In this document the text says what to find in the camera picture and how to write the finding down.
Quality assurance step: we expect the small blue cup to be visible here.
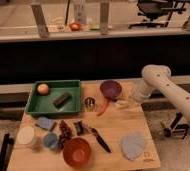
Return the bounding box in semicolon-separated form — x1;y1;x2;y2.
43;133;59;150

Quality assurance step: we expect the black stand at left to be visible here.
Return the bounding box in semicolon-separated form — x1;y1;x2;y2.
0;133;14;171

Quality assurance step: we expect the pale yellow banana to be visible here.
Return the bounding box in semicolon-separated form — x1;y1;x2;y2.
116;100;133;109

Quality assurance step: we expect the dark red grape bunch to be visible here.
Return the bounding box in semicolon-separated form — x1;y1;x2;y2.
59;120;72;149

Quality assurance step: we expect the white lidded container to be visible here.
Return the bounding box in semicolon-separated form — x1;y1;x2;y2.
17;126;37;148

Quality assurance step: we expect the red fruit on shelf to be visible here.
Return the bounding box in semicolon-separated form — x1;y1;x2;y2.
69;22;82;31

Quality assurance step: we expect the purple bowl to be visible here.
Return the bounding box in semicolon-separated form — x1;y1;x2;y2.
100;80;122;100

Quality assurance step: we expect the light blue cloth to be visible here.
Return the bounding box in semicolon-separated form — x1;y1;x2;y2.
120;132;148;161

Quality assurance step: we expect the black handled knife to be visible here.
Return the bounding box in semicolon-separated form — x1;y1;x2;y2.
91;128;111;153

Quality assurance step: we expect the red chili pepper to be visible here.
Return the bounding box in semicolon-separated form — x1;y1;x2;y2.
96;98;109;116

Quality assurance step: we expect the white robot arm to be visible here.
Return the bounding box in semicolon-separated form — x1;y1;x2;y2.
132;65;190;124

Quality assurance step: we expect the small dark toy piece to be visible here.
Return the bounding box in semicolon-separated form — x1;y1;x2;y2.
74;121;84;136

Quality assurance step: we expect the blue sponge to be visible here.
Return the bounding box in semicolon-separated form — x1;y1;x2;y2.
35;117;56;131

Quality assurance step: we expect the green plastic tray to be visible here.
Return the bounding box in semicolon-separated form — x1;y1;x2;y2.
25;80;81;117

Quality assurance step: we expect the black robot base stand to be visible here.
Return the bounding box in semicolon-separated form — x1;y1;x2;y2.
163;112;190;138

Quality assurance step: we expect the red orange bowl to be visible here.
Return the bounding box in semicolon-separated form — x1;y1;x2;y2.
63;138;91;168

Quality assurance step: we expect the orange apple in tray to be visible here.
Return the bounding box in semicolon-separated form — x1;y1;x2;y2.
37;83;50;95

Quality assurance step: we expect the black rectangular block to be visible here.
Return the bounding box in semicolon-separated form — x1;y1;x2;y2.
53;92;71;107

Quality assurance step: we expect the black office chair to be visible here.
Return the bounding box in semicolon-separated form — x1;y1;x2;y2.
129;0;190;29

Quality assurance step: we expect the small metal cup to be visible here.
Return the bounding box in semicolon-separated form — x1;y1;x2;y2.
84;97;95;111

